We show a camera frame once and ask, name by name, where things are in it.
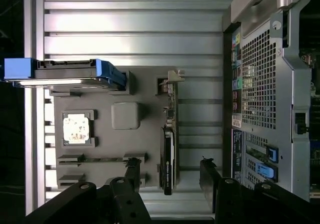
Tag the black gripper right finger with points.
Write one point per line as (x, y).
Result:
(237, 204)

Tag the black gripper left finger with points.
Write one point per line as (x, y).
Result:
(120, 204)

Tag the grey parts rack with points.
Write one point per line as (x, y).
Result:
(105, 143)

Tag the silver CPU chip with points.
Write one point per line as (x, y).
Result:
(76, 130)

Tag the open black PC case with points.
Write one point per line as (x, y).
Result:
(287, 83)

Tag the hard disk with blue bracket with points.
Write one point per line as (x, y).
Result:
(65, 71)

